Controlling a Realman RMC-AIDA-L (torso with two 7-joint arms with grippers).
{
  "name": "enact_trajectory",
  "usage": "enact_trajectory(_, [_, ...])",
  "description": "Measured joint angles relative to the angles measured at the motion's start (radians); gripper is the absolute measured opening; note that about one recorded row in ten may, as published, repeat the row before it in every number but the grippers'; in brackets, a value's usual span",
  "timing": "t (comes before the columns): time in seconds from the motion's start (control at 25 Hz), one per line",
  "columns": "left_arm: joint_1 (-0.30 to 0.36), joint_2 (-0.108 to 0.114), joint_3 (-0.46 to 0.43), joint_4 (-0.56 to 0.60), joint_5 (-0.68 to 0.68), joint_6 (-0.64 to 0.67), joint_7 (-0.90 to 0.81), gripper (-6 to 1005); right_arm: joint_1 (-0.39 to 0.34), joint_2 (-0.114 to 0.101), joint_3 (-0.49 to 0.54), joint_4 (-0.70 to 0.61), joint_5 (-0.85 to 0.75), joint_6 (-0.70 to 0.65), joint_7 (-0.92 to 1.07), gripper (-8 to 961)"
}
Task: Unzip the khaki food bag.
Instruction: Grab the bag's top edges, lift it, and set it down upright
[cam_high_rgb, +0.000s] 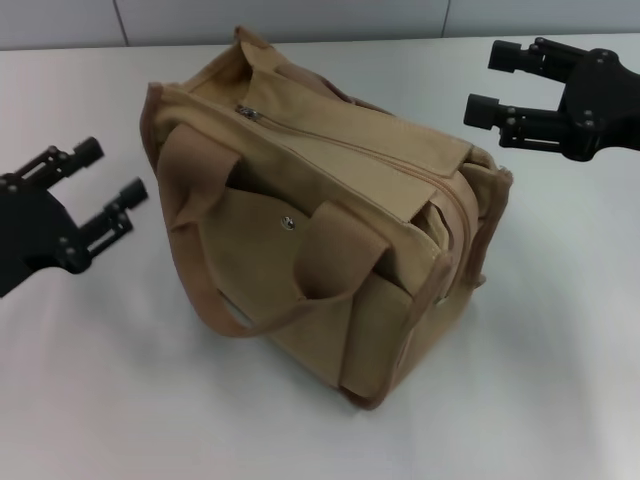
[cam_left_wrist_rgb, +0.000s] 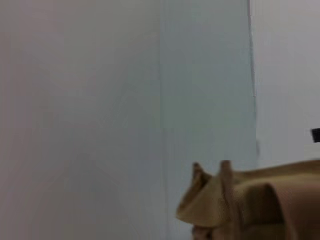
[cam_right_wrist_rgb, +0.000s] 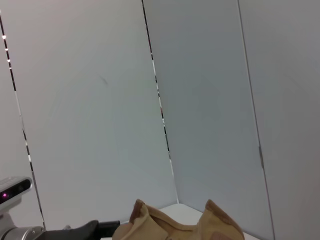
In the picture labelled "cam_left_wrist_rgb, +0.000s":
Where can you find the khaki canvas food bag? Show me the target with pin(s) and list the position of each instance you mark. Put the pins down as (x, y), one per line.
(250, 205)

